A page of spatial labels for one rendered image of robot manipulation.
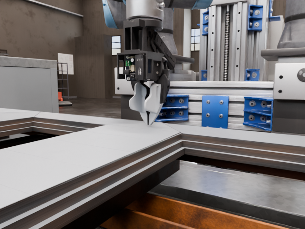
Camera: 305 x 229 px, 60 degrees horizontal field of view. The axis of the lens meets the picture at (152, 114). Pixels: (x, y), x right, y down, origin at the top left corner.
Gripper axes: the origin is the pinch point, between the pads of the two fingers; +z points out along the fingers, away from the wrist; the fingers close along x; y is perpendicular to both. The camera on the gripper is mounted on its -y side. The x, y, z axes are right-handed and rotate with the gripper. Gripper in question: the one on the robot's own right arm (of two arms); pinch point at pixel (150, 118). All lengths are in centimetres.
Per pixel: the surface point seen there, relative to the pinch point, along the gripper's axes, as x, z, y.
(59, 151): -0.4, 1.6, 24.8
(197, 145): 12.7, 3.4, 4.5
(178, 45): -455, -150, -993
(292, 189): 27.9, 18.8, -23.0
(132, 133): 1.2, 1.6, 8.7
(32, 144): -7.6, 1.6, 23.8
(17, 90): -81, -4, -21
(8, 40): -1049, -167, -617
